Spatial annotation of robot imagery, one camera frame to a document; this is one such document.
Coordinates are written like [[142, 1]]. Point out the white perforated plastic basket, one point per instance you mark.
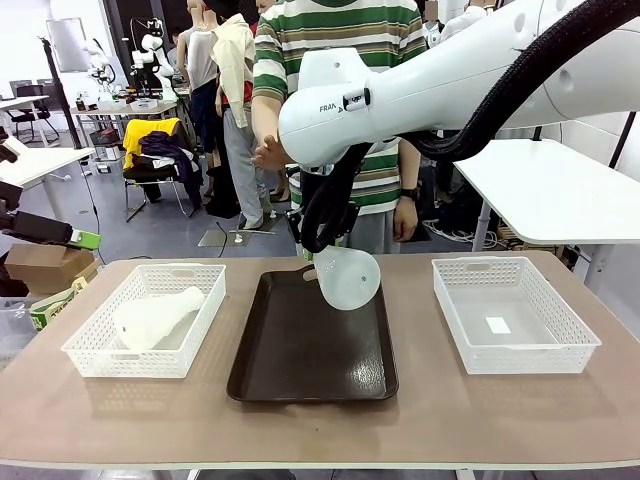
[[150, 362], [520, 360]]

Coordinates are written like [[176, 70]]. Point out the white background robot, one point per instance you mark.
[[150, 55]]

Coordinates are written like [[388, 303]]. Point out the brown cardboard box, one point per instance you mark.
[[45, 265]]

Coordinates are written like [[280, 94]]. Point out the person's left forearm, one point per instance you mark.
[[411, 165]]

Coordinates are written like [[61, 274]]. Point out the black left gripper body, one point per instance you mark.
[[10, 200]]

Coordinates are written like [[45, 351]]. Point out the grey floor plate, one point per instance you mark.
[[240, 239]]

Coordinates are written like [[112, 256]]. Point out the large white table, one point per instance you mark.
[[550, 195]]

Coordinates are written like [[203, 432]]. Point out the yellow garment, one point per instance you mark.
[[132, 135]]

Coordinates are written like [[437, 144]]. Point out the person's right hand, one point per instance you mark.
[[270, 155]]

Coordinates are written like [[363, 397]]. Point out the white paper slip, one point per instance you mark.
[[498, 325]]

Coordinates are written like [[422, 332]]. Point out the background work desk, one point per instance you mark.
[[125, 107]]

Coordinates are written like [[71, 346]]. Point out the black slanted stand leg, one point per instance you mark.
[[622, 142]]

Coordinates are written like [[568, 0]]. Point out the black office chair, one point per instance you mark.
[[30, 117]]

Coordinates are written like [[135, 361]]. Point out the dark red case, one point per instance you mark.
[[106, 136]]

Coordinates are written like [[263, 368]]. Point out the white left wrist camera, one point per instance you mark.
[[9, 150]]

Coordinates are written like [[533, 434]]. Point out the translucent plastic conical flask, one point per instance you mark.
[[145, 325], [350, 282]]

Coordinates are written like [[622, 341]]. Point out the person's left hand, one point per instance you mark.
[[405, 220]]

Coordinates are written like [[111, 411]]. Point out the black wristwatch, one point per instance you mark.
[[408, 194]]

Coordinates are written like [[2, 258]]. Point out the white reflector panel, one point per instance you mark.
[[67, 45]]

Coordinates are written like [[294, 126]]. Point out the black light stand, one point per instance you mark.
[[62, 100]]

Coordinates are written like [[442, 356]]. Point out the person's right forearm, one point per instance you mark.
[[265, 117]]

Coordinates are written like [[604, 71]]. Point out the dark purple garment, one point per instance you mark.
[[175, 150]]

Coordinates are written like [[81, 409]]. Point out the small white table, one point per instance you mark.
[[45, 162]]

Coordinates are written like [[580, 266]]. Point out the mannequin with white tank top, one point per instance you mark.
[[200, 55]]

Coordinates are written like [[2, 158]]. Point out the green and white carton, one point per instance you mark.
[[55, 305]]

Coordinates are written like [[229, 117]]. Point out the person in green striped shirt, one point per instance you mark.
[[340, 30]]

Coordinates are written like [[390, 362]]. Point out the dark brown plastic tray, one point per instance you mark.
[[310, 350]]

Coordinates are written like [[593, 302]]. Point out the mannequin with cream shirt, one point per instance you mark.
[[235, 100]]

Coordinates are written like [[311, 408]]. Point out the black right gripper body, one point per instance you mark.
[[349, 220]]

